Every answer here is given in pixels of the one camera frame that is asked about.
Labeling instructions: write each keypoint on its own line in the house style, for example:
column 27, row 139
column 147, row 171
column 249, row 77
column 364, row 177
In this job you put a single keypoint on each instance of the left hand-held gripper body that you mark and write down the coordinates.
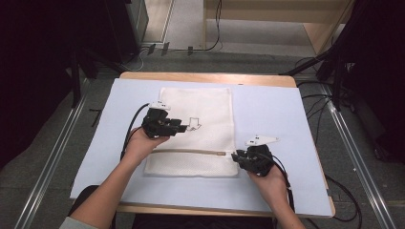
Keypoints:
column 157, row 124

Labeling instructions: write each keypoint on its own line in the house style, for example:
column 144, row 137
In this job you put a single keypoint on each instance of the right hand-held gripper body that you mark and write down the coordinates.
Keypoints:
column 258, row 160

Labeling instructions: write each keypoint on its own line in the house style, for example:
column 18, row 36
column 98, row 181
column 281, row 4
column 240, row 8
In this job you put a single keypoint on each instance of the white mesh laundry bag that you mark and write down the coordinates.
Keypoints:
column 207, row 108

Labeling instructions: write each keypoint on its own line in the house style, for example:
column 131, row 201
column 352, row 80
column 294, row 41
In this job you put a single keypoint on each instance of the person's left hand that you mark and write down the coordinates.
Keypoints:
column 141, row 148

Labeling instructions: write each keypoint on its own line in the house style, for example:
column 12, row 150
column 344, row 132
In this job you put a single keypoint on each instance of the person's right hand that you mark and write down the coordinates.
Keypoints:
column 270, row 187

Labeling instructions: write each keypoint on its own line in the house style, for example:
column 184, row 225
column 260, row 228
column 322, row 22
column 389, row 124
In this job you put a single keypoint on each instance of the wooden table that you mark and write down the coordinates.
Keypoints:
column 207, row 77

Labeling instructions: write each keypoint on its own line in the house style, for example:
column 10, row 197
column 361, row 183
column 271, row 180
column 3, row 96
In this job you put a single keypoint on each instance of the pale blue table mat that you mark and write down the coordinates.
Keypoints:
column 270, row 105

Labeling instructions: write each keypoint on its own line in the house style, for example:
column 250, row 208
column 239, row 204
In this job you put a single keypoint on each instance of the person's dark clothing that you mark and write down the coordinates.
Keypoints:
column 197, row 222

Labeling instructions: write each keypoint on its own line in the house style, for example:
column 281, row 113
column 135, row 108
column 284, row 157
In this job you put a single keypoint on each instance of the black metal stand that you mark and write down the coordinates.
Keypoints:
column 75, row 79

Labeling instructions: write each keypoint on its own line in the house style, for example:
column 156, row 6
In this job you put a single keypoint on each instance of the black cabinet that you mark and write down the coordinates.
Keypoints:
column 127, row 28

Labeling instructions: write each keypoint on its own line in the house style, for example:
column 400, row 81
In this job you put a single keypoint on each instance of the black tripod stand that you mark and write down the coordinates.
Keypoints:
column 337, row 73

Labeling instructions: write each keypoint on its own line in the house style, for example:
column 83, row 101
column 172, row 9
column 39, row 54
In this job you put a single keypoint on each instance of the grey sleeve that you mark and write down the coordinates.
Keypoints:
column 73, row 224

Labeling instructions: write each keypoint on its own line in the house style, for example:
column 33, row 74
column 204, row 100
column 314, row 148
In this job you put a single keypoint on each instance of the black curtain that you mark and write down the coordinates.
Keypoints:
column 379, row 63
column 31, row 63

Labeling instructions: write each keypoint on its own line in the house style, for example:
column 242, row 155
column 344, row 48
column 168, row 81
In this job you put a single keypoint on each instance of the metal floor rail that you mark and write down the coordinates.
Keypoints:
column 47, row 165
column 359, row 165

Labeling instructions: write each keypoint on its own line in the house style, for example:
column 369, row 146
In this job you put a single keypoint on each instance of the light wooden furniture frame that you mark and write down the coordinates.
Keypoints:
column 318, row 31

